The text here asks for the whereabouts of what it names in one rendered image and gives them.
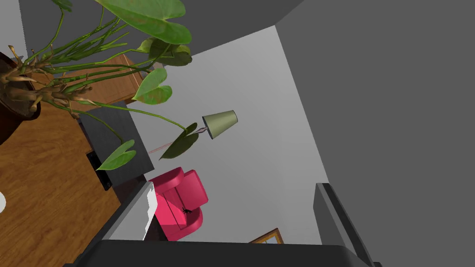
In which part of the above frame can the dark grey cabinet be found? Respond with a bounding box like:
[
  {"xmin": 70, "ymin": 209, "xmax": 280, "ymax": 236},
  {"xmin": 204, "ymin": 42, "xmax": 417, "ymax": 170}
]
[{"xmin": 77, "ymin": 102, "xmax": 155, "ymax": 192}]

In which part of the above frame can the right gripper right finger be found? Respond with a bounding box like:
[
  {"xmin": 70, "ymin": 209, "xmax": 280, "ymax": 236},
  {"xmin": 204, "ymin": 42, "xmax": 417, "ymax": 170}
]
[{"xmin": 313, "ymin": 183, "xmax": 375, "ymax": 266}]

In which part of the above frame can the green potted plant, dark pot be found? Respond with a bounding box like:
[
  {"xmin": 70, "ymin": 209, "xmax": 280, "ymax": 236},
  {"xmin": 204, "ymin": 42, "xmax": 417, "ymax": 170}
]
[{"xmin": 0, "ymin": 0, "xmax": 199, "ymax": 172}]

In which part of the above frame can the floor lamp with green shade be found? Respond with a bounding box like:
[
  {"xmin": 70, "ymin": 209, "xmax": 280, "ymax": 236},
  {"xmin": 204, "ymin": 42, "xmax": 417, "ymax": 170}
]
[{"xmin": 148, "ymin": 109, "xmax": 238, "ymax": 155}]

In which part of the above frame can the gold framed picture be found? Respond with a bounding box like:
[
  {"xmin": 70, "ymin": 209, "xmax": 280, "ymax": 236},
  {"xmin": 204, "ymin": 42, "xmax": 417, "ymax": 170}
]
[{"xmin": 248, "ymin": 228, "xmax": 285, "ymax": 245}]

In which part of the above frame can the brown wooden cabinet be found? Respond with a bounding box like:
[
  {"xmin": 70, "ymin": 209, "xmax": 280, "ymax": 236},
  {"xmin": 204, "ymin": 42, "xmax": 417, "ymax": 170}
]
[{"xmin": 31, "ymin": 53, "xmax": 144, "ymax": 109}]

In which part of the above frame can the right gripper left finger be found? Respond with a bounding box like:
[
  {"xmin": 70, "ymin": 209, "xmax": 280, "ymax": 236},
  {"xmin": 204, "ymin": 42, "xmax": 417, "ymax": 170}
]
[{"xmin": 101, "ymin": 181, "xmax": 158, "ymax": 242}]

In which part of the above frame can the pink armchair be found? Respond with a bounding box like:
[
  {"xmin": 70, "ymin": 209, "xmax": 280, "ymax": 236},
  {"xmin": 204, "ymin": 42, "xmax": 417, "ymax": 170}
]
[{"xmin": 148, "ymin": 166, "xmax": 209, "ymax": 242}]

